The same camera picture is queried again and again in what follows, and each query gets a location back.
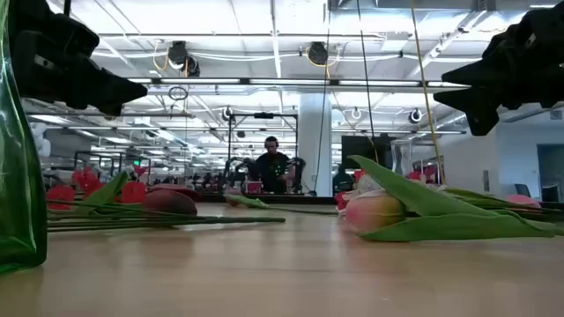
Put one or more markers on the white column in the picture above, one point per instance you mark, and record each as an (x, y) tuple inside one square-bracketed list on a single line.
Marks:
[(308, 145)]

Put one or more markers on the black monitor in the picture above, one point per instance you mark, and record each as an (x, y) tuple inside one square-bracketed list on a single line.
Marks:
[(361, 147)]

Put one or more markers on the dark bin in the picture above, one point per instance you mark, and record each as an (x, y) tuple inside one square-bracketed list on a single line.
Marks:
[(551, 193)]

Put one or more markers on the red sign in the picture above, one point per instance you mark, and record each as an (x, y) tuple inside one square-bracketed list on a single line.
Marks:
[(432, 172)]

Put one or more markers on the person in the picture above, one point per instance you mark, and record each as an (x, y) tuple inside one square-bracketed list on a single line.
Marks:
[(273, 169), (343, 180)]

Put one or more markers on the black table frame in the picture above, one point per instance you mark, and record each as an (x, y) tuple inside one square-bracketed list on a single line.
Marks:
[(286, 199)]

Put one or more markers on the black background rig frame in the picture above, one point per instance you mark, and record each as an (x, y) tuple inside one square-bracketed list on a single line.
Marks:
[(263, 115)]

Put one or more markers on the green glass vase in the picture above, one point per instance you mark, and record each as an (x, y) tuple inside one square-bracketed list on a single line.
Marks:
[(17, 198)]

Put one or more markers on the maroon tulip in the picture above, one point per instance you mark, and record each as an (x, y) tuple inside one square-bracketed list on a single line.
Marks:
[(169, 202)]

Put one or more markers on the black office chair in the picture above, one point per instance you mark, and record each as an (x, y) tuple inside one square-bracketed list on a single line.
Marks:
[(523, 190)]

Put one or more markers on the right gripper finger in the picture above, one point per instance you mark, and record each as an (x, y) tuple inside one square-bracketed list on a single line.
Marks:
[(476, 108), (480, 72)]

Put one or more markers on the black headphones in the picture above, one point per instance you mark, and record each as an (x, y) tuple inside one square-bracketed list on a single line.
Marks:
[(265, 143)]

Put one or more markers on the overhead light bar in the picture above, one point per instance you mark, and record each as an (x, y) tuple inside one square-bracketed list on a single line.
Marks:
[(286, 82)]

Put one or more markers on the clear glass vase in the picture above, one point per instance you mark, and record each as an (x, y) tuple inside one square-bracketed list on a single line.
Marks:
[(402, 156)]

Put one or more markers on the white robot figure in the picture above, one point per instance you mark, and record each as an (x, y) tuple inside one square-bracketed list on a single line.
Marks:
[(42, 141)]

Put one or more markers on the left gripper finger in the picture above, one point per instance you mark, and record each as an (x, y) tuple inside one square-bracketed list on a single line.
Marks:
[(108, 110), (114, 88)]

